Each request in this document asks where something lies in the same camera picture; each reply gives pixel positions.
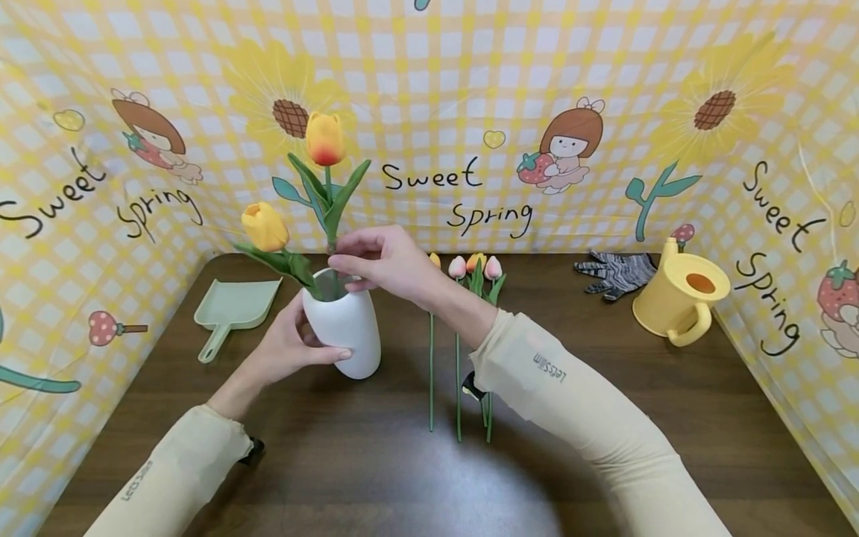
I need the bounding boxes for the orange yellow artificial tulip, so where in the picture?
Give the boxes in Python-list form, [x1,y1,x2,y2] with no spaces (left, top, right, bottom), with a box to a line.
[287,112,372,299]

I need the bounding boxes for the person's right hand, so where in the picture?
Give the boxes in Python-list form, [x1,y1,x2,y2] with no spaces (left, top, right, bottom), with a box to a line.
[327,225,445,308]

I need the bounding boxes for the person's left hand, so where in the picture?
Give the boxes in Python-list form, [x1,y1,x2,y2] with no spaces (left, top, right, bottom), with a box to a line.
[245,289,355,390]

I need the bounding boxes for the yellow watering can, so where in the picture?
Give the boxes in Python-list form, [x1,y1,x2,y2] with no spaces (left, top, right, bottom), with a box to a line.
[632,237,731,348]

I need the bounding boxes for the person's right forearm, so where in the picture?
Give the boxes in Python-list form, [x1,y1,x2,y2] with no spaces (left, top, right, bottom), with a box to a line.
[429,280,732,537]

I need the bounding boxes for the grey patterned work glove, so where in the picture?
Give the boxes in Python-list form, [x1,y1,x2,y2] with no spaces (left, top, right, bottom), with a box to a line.
[573,251,658,302]

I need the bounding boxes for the person's left forearm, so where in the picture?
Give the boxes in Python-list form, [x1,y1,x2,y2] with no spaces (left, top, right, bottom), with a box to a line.
[84,365,271,537]

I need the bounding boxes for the white ceramic vase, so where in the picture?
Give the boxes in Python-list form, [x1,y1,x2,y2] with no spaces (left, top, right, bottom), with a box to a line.
[301,267,383,380]

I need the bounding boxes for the green plastic dustpan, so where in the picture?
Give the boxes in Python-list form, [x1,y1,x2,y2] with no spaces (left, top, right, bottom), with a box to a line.
[194,278,283,365]

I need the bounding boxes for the pink artificial tulip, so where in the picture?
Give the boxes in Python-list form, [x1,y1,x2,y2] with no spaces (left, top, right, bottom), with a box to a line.
[483,256,508,444]

